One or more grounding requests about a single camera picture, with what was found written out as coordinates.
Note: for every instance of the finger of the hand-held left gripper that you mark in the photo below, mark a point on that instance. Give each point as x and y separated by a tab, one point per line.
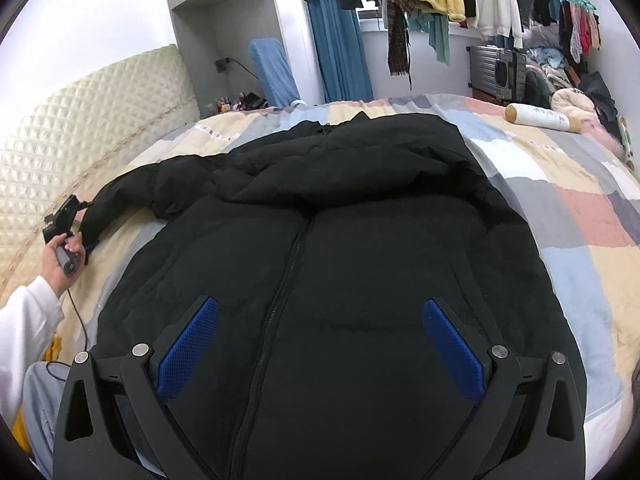
87	255

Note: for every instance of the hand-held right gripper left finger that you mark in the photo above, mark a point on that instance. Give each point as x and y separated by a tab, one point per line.
187	345

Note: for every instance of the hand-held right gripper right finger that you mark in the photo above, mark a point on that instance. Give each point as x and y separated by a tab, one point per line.
452	347

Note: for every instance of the black puffer jacket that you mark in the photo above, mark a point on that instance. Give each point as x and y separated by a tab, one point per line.
320	260

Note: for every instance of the person's left forearm white sleeve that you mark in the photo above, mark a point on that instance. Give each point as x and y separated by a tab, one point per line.
27	340

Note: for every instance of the pile of clothes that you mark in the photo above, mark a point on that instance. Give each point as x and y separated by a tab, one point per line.
575	95

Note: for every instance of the red and pink hanging clothes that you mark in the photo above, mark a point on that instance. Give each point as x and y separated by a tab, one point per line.
580	30

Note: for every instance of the person's left hand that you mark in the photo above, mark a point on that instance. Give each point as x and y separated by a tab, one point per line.
54	265

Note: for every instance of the cream quilted headboard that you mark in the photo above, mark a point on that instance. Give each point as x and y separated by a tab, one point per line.
75	135

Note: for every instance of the person's grey trousers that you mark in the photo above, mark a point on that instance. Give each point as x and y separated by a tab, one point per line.
42	420

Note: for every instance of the patchwork bed quilt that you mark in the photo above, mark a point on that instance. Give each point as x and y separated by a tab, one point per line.
560	220

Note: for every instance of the yellow cloth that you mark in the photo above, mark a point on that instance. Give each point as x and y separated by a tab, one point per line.
20	432

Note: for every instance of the cosmetic bottles on nightstand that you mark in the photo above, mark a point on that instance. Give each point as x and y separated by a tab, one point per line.
227	104

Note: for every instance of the white cylindrical pillow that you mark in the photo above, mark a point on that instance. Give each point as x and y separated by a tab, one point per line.
542	117

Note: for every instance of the grey wooden wardrobe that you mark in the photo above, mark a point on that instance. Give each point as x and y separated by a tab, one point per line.
230	20

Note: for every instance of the grey suitcase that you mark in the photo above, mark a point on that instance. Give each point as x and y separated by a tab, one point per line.
495	72

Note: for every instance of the teal hanging cloth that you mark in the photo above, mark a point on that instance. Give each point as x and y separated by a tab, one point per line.
437	35

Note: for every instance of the blue curtain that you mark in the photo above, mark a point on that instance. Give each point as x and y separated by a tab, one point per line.
337	52

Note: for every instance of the brown houndstooth garment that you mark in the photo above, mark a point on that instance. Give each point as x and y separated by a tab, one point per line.
398	20

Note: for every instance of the white hooded sweatshirt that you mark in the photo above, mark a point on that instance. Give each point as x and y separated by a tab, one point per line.
500	0

